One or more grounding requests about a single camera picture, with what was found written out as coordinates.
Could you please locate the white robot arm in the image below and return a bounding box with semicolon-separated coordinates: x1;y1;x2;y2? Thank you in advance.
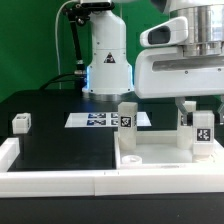
81;0;224;125

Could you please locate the white square tabletop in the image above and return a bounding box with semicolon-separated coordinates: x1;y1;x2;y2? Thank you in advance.
114;131;224;169

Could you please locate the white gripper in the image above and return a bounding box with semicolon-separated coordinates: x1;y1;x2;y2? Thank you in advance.
134;16;224;126

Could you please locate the white marker tag sheet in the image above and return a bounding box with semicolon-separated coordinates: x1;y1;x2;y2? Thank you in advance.
65;111;152;128

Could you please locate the black camera on mount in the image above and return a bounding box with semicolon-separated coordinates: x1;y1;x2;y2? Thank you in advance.
80;0;112;9

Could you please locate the white cable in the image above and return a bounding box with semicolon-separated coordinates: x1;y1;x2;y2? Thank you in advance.
54;0;79;90

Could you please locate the white U-shaped obstacle fence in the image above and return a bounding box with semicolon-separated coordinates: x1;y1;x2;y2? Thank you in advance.
0;138;224;198

